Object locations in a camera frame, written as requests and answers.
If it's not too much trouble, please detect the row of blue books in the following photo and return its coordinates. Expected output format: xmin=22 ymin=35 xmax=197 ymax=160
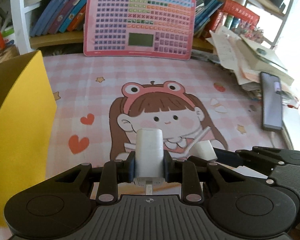
xmin=29 ymin=0 xmax=96 ymax=37

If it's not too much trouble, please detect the red book box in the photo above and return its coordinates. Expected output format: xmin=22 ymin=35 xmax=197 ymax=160
xmin=205 ymin=0 xmax=260 ymax=32

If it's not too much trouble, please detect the black smartphone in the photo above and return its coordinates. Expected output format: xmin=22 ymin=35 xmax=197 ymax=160
xmin=260 ymin=72 xmax=283 ymax=132

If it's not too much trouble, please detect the pink cartoon table mat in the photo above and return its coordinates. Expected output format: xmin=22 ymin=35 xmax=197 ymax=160
xmin=44 ymin=54 xmax=285 ymax=177

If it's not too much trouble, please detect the white charger plug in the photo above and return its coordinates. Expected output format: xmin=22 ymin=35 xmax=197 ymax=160
xmin=134 ymin=128 xmax=164 ymax=195

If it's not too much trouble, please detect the yellow cardboard box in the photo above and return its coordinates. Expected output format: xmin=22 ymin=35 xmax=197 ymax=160
xmin=0 ymin=51 xmax=57 ymax=226

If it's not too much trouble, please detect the pink keyboard learning toy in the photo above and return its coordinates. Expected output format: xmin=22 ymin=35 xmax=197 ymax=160
xmin=83 ymin=0 xmax=196 ymax=60

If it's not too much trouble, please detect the small white block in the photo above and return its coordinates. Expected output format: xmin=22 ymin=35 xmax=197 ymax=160
xmin=193 ymin=140 xmax=217 ymax=161

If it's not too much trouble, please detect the pile of papers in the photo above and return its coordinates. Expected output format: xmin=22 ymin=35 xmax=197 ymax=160
xmin=206 ymin=26 xmax=300 ymax=151

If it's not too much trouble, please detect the white shelf unit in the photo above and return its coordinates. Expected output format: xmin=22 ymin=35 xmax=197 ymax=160
xmin=9 ymin=0 xmax=298 ymax=55

